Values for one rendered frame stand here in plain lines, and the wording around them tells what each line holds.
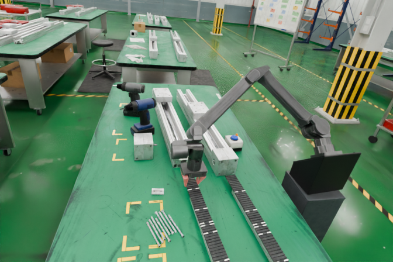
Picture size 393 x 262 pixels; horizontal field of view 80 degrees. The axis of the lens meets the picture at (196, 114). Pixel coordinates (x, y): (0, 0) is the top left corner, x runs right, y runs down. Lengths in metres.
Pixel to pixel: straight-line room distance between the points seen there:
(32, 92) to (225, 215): 2.80
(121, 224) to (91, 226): 0.10
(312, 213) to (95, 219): 0.94
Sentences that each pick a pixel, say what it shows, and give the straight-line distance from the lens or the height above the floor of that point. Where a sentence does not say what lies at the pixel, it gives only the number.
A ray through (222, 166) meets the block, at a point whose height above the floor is 0.84.
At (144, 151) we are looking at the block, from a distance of 1.18.
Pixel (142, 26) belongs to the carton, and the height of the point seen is 0.89.
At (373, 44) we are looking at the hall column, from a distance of 4.11.
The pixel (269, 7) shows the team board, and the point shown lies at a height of 1.42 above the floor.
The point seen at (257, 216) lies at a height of 0.81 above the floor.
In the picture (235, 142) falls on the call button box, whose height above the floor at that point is 0.84.
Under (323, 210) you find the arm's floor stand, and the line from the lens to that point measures 1.32.
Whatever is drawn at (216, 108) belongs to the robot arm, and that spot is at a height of 1.12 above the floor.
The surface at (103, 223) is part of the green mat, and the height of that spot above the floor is 0.78.
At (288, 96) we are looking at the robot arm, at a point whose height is 1.16.
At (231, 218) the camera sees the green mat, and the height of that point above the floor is 0.78.
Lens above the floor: 1.53
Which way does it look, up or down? 27 degrees down
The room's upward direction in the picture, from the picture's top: 7 degrees clockwise
